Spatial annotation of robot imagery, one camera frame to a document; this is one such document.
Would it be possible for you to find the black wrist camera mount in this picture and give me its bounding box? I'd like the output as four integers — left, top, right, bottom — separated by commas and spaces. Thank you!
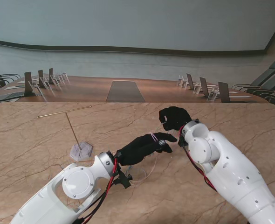
177, 135, 187, 149
113, 171, 132, 189

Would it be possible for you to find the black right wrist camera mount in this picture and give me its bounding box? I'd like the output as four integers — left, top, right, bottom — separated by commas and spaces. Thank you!
177, 135, 187, 149

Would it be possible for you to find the red black arm cable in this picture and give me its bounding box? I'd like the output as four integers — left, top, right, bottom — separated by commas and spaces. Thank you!
178, 126, 220, 193
76, 151, 122, 224

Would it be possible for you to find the gold T rack marble base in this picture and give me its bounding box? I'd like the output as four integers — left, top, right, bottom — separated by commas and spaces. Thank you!
37, 105, 94, 161

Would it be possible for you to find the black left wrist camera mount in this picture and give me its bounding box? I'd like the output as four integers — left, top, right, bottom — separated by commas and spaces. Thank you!
113, 171, 132, 189

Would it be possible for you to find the brown conference table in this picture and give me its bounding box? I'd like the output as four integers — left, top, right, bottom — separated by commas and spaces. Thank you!
0, 74, 271, 105

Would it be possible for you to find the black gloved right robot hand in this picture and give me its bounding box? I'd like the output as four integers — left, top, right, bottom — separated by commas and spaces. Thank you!
158, 106, 194, 131

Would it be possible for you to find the red black left arm cable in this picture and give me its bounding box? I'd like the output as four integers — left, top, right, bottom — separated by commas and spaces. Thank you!
76, 151, 122, 224

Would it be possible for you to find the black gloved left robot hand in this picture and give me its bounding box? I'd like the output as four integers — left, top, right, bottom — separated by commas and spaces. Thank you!
115, 132, 178, 167

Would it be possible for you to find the red black right arm cable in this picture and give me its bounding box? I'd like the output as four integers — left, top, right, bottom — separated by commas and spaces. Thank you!
178, 126, 220, 193

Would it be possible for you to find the dark grey laptop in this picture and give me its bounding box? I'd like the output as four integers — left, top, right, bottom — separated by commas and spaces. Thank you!
0, 91, 25, 103

